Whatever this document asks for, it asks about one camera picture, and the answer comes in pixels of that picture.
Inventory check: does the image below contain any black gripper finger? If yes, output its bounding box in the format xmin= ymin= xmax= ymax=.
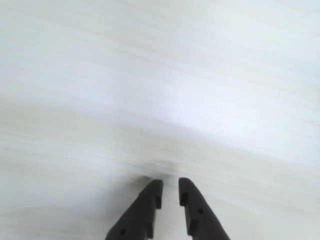
xmin=104 ymin=179 xmax=164 ymax=240
xmin=178 ymin=177 xmax=231 ymax=240

